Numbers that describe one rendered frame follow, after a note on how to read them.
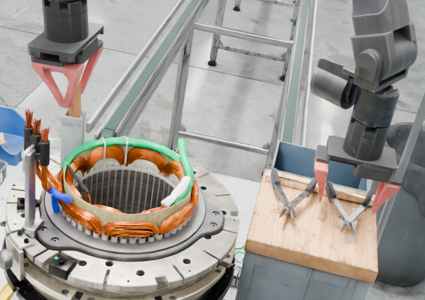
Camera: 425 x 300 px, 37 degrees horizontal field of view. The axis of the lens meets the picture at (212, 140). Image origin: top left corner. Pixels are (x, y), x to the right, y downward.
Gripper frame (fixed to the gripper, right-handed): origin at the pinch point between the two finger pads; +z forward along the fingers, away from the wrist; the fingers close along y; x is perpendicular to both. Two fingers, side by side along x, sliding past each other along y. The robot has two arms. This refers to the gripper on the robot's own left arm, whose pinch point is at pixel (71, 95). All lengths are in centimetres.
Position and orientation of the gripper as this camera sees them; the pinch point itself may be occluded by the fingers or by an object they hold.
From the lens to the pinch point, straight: 90.8
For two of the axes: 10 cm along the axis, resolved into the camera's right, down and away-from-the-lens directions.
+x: 9.6, 1.9, -1.8
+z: -0.6, 8.4, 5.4
